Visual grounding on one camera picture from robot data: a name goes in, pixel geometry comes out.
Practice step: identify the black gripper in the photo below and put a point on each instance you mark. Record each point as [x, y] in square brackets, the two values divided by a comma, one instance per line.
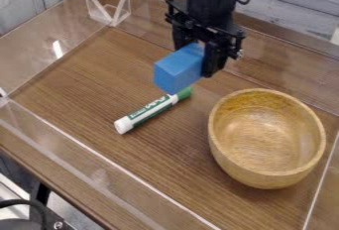
[206, 21]

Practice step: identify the blue block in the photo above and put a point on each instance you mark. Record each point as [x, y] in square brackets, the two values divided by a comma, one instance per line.
[179, 69]

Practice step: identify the brown wooden bowl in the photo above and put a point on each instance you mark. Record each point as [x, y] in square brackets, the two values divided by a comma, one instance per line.
[267, 138]

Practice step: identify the black table leg bracket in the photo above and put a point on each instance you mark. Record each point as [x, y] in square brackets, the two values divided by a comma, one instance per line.
[55, 222]

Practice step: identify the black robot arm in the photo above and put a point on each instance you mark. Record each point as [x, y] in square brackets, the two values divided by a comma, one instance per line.
[206, 21]

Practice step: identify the green white marker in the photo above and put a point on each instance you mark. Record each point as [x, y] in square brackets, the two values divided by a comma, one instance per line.
[139, 116]

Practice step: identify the clear acrylic tray walls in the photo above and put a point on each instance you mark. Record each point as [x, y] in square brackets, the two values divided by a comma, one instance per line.
[76, 70]

